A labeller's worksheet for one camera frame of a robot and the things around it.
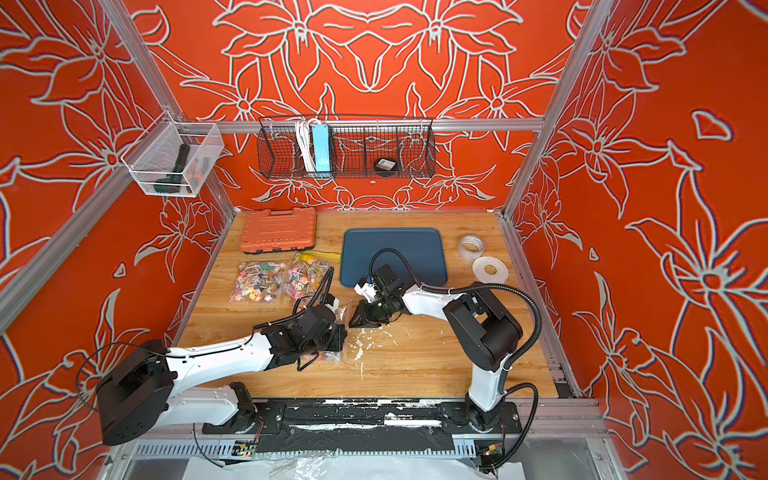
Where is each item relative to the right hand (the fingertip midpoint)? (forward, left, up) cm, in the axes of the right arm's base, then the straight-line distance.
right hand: (351, 321), depth 85 cm
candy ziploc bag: (+18, +17, -2) cm, 25 cm away
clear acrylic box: (+40, +57, +28) cm, 75 cm away
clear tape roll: (+28, -39, -5) cm, 49 cm away
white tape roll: (+22, -42, -4) cm, 47 cm away
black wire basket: (+51, 0, +27) cm, 58 cm away
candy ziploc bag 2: (+15, +31, -3) cm, 35 cm away
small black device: (+44, -9, +23) cm, 51 cm away
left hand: (-3, 0, -1) cm, 3 cm away
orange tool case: (+35, +30, 0) cm, 46 cm away
